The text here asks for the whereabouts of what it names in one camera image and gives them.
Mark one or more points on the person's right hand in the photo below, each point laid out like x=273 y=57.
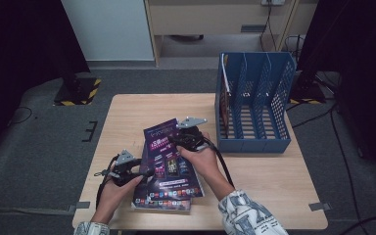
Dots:
x=205 y=163

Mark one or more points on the brown cover magazine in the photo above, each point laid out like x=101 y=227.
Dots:
x=224 y=107

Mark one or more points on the blue plastic file rack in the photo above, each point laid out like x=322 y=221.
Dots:
x=254 y=145

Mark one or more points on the purple magazine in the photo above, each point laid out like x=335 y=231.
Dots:
x=163 y=205
x=166 y=156

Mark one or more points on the grey tape strip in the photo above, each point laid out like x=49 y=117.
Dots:
x=81 y=205
x=319 y=206

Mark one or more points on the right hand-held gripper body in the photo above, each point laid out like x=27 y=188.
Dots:
x=191 y=133

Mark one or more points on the light wooden desk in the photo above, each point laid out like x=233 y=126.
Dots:
x=209 y=19

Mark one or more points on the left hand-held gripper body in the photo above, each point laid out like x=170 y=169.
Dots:
x=124 y=160

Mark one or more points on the black striped stand base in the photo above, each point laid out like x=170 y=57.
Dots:
x=308 y=93
x=78 y=93

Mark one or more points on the white power strip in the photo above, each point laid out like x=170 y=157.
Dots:
x=272 y=2

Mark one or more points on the person's left hand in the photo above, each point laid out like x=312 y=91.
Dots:
x=111 y=199

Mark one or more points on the white cabinet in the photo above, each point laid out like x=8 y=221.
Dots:
x=107 y=29

